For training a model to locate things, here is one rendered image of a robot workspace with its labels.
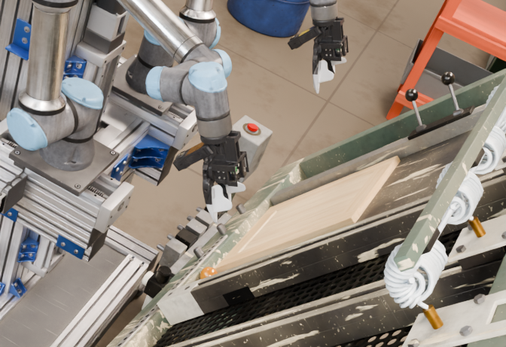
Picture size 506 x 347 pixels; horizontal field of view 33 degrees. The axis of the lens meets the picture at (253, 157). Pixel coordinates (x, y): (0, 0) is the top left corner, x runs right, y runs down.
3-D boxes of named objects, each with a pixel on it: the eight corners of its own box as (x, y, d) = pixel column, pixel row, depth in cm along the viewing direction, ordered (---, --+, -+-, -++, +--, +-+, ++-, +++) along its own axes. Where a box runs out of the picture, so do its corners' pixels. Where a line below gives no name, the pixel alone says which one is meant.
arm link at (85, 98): (105, 130, 235) (116, 91, 227) (69, 147, 225) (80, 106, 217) (74, 106, 239) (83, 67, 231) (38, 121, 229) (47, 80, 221)
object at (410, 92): (420, 135, 245) (407, 92, 249) (431, 130, 243) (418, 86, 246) (413, 134, 242) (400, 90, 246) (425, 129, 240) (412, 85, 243)
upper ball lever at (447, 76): (457, 120, 238) (443, 75, 241) (469, 115, 236) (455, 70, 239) (450, 119, 235) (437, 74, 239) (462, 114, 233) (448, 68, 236)
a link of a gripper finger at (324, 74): (330, 92, 239) (333, 59, 240) (309, 90, 241) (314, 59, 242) (333, 94, 242) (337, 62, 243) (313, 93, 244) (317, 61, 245)
